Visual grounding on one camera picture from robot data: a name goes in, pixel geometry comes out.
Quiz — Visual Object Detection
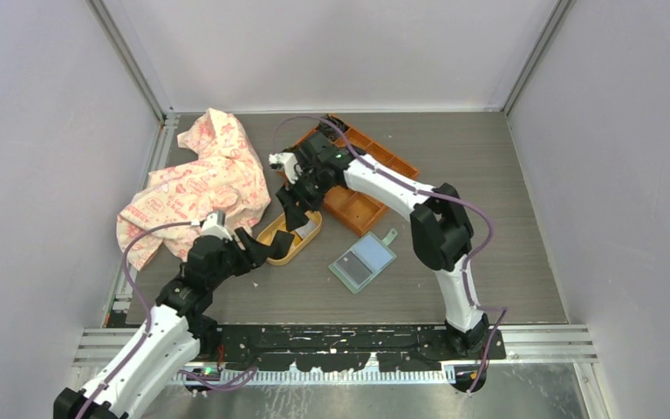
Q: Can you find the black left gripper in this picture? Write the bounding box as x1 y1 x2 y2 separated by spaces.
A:
208 227 271 289

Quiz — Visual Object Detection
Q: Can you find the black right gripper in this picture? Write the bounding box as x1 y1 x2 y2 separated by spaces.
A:
275 167 330 233

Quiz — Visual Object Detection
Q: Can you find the black credit card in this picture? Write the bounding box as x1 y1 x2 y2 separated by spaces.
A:
337 252 371 286
268 230 295 260

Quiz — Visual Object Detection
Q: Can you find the green card holder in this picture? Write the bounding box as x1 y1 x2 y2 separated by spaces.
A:
328 229 399 294

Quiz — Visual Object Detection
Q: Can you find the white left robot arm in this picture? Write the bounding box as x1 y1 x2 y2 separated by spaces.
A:
52 228 294 418

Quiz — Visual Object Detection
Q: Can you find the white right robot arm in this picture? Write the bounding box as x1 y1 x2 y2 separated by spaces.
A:
268 134 489 359

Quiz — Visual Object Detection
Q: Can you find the white credit card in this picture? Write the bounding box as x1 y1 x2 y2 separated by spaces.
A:
295 220 321 240

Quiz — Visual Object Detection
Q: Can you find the yellow oval dish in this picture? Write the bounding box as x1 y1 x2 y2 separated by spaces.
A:
256 211 323 266

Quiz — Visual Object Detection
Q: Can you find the orange compartment tray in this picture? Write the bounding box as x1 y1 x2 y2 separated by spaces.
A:
281 133 426 220

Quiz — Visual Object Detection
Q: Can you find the pink patterned cloth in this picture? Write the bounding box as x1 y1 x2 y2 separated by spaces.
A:
116 108 271 270

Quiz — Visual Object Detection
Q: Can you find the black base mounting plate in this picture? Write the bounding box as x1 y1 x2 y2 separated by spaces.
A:
192 324 506 373

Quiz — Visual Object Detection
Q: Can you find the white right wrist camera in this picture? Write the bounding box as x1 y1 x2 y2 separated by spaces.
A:
268 152 304 184

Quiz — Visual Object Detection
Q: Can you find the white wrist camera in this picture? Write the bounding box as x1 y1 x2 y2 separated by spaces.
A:
191 209 233 241
268 152 304 184

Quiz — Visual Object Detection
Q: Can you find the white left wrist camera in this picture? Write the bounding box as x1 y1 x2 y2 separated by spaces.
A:
191 209 233 241

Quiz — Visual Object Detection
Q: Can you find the aluminium frame rail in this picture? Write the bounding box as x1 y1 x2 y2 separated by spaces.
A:
72 326 599 387

